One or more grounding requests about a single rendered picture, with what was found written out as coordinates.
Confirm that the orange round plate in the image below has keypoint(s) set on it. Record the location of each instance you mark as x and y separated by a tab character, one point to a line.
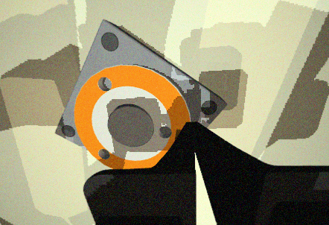
158	96

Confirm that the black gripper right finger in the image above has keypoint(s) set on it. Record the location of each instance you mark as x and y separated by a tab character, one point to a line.
243	190

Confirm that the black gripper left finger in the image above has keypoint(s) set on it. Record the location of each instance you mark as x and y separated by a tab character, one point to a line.
169	188

